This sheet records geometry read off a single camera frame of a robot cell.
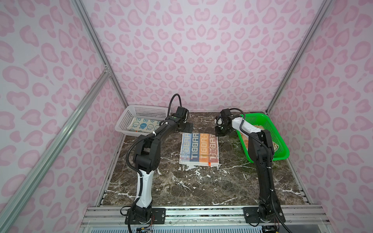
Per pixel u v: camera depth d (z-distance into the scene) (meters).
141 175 0.57
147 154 0.55
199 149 0.98
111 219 0.73
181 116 0.79
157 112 1.14
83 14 0.71
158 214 0.74
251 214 0.74
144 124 1.10
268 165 0.61
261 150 0.61
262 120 1.07
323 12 0.71
